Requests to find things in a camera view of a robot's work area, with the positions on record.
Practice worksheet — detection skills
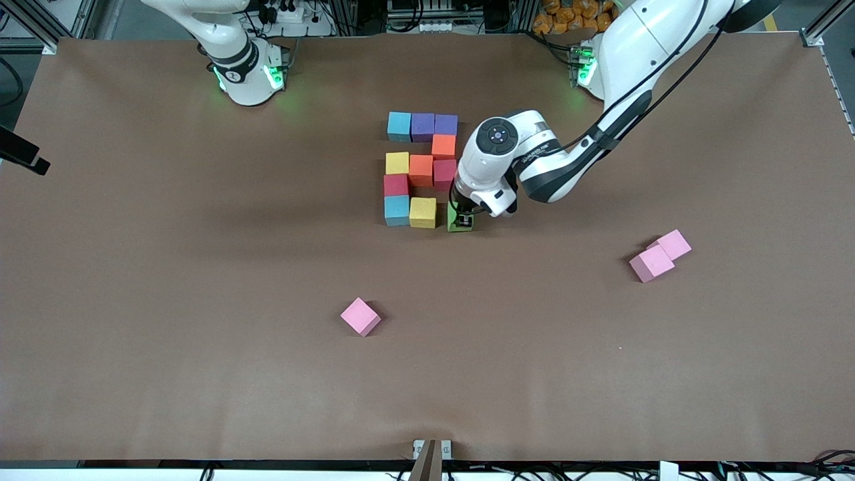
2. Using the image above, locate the green foam cube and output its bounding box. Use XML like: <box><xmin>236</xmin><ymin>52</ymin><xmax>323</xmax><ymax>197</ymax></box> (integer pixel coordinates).
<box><xmin>447</xmin><ymin>202</ymin><xmax>476</xmax><ymax>233</ymax></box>

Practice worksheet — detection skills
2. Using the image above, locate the cyan foam cube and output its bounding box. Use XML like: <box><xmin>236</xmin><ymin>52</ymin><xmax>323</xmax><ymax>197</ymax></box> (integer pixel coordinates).
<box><xmin>387</xmin><ymin>111</ymin><xmax>413</xmax><ymax>143</ymax></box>
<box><xmin>384</xmin><ymin>195</ymin><xmax>411</xmax><ymax>227</ymax></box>

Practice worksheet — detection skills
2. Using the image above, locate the pink foam cube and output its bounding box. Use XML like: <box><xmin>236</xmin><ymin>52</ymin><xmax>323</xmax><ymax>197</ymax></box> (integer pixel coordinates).
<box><xmin>340</xmin><ymin>297</ymin><xmax>382</xmax><ymax>337</ymax></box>
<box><xmin>651</xmin><ymin>229</ymin><xmax>693</xmax><ymax>261</ymax></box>
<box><xmin>629</xmin><ymin>244</ymin><xmax>675</xmax><ymax>284</ymax></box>

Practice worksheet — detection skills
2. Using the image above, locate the brown table cover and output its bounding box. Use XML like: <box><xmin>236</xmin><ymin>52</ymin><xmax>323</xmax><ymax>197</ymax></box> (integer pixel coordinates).
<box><xmin>0</xmin><ymin>32</ymin><xmax>855</xmax><ymax>463</ymax></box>

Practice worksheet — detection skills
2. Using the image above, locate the white power strip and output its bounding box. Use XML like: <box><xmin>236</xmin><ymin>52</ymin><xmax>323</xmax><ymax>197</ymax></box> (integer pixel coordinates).
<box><xmin>257</xmin><ymin>0</ymin><xmax>333</xmax><ymax>37</ymax></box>
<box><xmin>387</xmin><ymin>0</ymin><xmax>462</xmax><ymax>34</ymax></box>

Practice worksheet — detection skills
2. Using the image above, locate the orange items bag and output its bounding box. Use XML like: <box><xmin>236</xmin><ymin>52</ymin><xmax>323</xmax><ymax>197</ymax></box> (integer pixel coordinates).
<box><xmin>532</xmin><ymin>0</ymin><xmax>619</xmax><ymax>34</ymax></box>

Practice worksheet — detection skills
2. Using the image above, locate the aluminium frame profile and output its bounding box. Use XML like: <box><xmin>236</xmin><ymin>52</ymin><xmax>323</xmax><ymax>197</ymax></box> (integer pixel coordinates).
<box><xmin>800</xmin><ymin>0</ymin><xmax>855</xmax><ymax>138</ymax></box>
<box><xmin>13</xmin><ymin>0</ymin><xmax>94</xmax><ymax>55</ymax></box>

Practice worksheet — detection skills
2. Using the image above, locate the black cable bundle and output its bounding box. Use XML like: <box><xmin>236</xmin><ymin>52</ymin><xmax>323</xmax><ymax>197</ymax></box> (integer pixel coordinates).
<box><xmin>715</xmin><ymin>449</ymin><xmax>855</xmax><ymax>481</ymax></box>

